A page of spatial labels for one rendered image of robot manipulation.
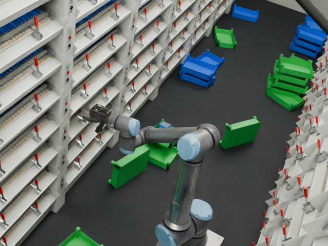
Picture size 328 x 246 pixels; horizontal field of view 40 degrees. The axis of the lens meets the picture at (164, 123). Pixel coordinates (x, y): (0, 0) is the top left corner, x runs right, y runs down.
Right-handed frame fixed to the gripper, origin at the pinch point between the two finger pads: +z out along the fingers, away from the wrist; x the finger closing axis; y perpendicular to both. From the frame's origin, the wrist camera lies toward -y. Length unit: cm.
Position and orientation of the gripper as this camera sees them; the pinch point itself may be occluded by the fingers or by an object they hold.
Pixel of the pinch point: (80, 112)
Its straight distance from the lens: 267.6
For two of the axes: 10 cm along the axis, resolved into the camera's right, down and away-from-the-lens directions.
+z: -9.1, -2.9, 2.9
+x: -4.0, 5.3, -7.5
